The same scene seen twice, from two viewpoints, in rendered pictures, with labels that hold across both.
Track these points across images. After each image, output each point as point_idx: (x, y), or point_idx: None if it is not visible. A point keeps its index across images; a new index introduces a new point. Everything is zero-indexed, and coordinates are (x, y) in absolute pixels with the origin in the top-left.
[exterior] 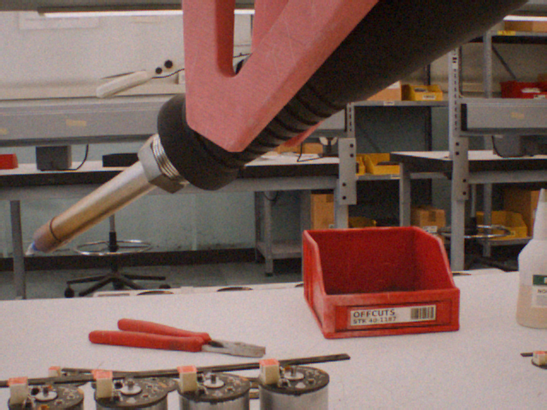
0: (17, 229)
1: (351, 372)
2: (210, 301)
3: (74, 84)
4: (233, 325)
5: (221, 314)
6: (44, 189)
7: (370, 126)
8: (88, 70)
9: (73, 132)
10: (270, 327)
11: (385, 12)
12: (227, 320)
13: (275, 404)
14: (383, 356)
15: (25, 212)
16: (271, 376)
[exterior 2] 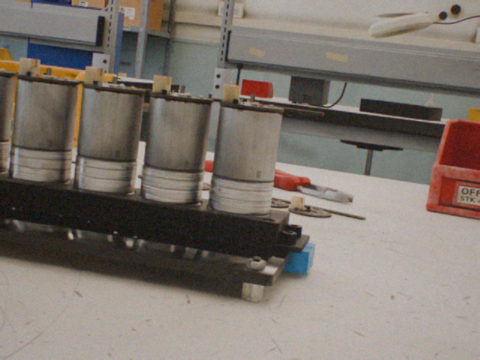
0: None
1: (421, 226)
2: (348, 177)
3: (357, 27)
4: (349, 189)
5: (346, 183)
6: (291, 121)
7: None
8: (375, 13)
9: (331, 67)
10: (382, 196)
11: None
12: (347, 186)
13: (223, 118)
14: (470, 229)
15: (280, 155)
16: (228, 94)
